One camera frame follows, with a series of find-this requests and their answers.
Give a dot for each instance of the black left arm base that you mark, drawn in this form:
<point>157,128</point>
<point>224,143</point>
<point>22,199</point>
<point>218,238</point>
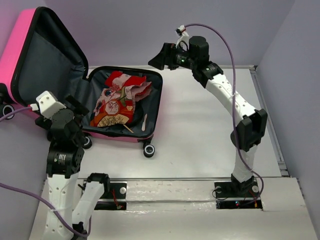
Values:
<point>114,199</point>

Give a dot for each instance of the red anime print cloth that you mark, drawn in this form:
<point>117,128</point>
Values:
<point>118,100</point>

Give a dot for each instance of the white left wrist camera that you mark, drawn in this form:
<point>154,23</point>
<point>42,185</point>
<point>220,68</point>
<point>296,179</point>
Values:
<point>47,104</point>

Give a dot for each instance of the silver table rail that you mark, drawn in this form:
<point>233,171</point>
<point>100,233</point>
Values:
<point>215,179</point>

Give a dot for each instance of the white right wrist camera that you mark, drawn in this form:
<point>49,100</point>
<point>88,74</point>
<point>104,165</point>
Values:
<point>182,34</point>

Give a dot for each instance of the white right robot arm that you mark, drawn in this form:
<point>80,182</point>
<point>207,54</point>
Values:
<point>249,123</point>

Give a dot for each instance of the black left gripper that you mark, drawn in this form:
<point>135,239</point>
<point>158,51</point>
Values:
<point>80,108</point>

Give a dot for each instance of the pink hard-shell suitcase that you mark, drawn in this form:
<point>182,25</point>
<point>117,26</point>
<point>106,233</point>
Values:
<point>41,55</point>

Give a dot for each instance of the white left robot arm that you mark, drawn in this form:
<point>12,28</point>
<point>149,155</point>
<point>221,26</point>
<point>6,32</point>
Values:
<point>64,221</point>

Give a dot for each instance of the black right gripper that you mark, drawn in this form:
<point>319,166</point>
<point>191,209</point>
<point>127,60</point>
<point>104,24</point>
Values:
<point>165,57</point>

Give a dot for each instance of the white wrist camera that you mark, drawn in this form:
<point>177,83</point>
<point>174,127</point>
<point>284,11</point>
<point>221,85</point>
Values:
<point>182,34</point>
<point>47,104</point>

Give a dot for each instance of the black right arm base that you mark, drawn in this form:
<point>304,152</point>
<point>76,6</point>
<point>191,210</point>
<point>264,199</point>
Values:
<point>227,198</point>

